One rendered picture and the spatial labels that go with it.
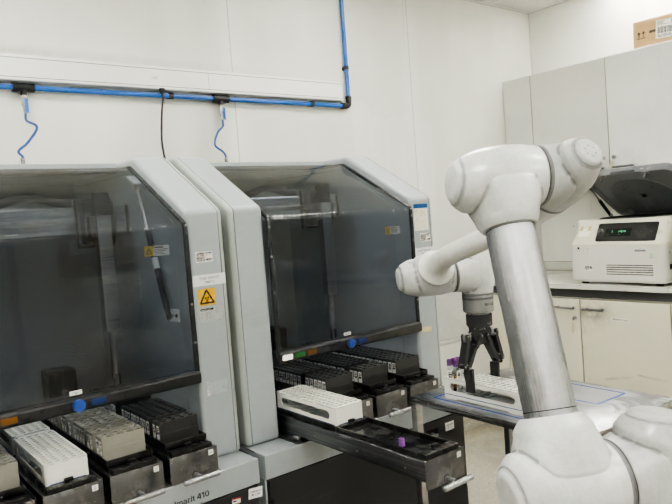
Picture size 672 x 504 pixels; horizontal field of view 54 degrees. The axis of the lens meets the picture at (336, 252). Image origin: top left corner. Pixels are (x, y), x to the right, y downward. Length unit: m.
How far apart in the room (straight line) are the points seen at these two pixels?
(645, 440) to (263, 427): 1.10
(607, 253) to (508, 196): 2.63
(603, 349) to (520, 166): 2.75
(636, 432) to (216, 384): 1.10
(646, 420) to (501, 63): 3.61
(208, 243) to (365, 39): 2.23
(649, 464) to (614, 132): 3.07
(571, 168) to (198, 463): 1.17
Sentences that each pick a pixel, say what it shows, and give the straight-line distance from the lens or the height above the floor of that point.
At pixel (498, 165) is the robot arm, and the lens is 1.37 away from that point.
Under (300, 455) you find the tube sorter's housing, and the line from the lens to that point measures 2.04.
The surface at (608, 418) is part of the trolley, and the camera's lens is 1.90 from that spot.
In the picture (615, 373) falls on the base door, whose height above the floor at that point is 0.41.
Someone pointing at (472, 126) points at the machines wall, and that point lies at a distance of 4.42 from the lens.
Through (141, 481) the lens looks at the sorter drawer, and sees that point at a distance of 1.81.
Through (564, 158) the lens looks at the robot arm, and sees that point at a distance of 1.44.
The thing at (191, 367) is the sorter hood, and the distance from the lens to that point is 1.88.
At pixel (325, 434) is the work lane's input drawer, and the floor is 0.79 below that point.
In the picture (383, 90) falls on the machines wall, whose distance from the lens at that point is 3.90.
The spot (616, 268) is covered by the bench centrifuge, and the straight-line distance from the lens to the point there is 3.94.
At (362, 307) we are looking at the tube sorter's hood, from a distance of 2.21.
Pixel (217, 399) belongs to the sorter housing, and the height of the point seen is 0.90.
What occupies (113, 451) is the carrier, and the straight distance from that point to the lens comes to 1.84.
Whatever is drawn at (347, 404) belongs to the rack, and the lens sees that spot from 1.90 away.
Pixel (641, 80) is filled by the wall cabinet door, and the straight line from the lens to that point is 4.20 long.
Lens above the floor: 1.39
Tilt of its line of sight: 3 degrees down
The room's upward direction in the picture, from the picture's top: 4 degrees counter-clockwise
